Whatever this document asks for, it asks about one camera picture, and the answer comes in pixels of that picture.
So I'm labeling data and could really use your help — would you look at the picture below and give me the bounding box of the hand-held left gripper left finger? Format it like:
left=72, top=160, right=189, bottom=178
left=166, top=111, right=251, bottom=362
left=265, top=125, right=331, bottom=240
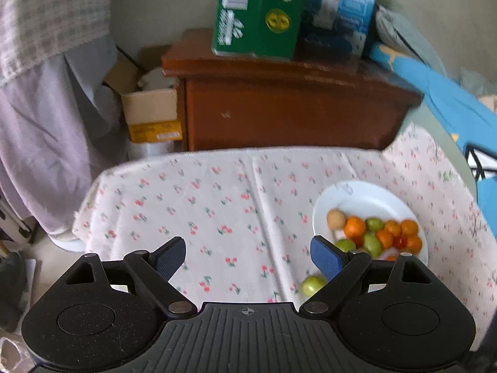
left=64, top=236, right=198, bottom=318

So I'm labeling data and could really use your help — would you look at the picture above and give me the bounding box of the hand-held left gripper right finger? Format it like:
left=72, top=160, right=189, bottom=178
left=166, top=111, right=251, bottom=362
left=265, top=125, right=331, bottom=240
left=299, top=235, right=435, bottom=317

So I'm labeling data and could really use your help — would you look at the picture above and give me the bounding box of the green lime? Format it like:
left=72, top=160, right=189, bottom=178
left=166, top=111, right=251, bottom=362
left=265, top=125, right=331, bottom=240
left=302, top=275, right=327, bottom=296

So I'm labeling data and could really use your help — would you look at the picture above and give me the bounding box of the brown longan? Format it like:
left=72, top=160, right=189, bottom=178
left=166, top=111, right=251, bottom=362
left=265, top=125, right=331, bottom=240
left=326, top=209, right=346, bottom=230

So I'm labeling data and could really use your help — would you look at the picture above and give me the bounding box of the white floral plate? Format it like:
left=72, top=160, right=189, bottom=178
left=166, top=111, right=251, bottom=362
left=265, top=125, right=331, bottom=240
left=312, top=181, right=429, bottom=276

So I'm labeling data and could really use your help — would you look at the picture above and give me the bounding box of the cherry print tablecloth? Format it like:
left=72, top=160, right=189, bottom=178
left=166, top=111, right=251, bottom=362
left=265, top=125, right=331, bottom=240
left=72, top=122, right=488, bottom=307

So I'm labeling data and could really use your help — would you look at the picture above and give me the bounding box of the brown wooden cabinet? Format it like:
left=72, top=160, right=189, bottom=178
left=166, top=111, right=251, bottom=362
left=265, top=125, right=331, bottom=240
left=161, top=27, right=423, bottom=152

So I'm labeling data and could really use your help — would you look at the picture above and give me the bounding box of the open cardboard box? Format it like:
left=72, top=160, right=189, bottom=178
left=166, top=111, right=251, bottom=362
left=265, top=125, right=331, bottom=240
left=102, top=44, right=183, bottom=144

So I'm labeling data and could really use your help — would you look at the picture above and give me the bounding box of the lavender cloth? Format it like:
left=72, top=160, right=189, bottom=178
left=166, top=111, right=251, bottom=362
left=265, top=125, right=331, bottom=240
left=0, top=39, right=129, bottom=236

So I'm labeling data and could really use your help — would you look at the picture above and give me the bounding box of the grey-green bed sheet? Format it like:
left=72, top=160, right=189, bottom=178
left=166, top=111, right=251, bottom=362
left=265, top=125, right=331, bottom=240
left=388, top=99, right=479, bottom=187

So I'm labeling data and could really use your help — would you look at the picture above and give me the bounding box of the blue carton box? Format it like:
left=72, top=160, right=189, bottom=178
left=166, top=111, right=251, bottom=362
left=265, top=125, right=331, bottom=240
left=295, top=0, right=379, bottom=61

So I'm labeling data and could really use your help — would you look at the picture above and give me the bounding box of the green carton box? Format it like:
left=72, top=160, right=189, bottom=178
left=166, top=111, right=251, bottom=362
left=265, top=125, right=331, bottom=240
left=211, top=0, right=309, bottom=61

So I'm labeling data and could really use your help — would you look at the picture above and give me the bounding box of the grey checked cloth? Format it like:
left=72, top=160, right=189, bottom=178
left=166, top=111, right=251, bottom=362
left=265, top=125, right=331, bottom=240
left=0, top=0, right=113, bottom=86

